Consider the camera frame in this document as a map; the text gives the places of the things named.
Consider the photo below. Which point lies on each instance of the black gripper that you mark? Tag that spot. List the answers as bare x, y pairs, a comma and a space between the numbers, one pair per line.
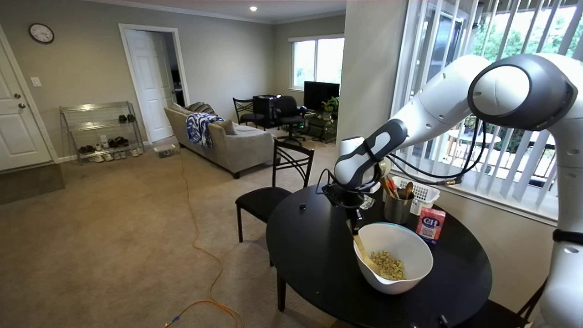
344, 196

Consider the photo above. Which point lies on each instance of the long light wooden spoon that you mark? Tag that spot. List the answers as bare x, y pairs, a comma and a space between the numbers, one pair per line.
364, 251

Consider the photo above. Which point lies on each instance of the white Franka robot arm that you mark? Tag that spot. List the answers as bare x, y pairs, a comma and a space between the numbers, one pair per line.
439, 102

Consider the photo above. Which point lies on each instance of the brown wooden spoon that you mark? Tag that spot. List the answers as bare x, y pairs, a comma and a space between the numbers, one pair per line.
409, 189

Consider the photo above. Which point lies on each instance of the grey utensil holder canister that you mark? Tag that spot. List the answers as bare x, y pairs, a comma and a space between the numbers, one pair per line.
398, 211

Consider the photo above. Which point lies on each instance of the red silicone spatula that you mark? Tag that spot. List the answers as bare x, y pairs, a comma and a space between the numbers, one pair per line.
393, 189

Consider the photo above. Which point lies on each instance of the round black table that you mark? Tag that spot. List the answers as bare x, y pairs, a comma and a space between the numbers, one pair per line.
316, 255

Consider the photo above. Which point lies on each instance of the yellow macaroni pasta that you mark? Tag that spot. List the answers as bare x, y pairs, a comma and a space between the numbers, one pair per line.
389, 264

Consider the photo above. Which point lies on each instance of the white plastic basket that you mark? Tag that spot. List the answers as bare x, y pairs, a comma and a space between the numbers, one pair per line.
426, 193

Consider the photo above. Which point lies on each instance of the pink C&H sugar box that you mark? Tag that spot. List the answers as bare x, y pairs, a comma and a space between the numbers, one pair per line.
431, 224

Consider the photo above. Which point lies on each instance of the black metal dining chair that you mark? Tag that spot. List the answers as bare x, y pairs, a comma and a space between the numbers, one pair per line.
265, 200

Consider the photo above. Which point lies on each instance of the green house plant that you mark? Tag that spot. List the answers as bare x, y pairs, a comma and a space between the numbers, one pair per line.
331, 109

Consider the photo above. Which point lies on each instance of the black office chair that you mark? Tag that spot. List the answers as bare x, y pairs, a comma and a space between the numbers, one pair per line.
293, 114

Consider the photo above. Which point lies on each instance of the black television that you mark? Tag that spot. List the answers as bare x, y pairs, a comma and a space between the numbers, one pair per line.
322, 94

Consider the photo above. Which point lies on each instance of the grey sofa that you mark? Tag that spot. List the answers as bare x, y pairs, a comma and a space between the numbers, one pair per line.
240, 147

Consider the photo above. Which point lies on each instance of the black ladder-back chair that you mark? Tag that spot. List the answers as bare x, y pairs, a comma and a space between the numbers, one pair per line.
245, 111

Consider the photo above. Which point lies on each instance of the black chair beside robot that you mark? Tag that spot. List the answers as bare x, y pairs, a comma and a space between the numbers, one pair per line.
495, 315

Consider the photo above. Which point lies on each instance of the white vertical window blinds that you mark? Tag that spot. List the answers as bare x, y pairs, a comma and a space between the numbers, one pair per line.
522, 164

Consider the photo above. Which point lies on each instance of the blue patterned blanket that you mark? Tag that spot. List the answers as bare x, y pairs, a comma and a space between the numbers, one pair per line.
202, 127

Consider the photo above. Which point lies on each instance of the recessed ceiling light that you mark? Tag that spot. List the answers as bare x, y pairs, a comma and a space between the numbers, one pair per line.
255, 7

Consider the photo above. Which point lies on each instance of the white open interior door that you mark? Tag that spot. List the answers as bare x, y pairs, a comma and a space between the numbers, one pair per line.
149, 83

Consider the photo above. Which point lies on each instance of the chrome shoe rack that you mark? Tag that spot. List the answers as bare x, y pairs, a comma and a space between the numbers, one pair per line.
102, 129

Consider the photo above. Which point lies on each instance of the brown doormat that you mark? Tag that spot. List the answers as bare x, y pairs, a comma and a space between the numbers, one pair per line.
30, 182

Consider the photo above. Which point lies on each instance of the white panelled entrance door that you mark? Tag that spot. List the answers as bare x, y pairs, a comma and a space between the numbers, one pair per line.
20, 114

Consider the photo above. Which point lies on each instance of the white light switch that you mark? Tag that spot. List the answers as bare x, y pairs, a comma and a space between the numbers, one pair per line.
38, 80

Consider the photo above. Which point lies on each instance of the round wall clock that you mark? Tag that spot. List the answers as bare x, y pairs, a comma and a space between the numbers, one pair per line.
41, 32

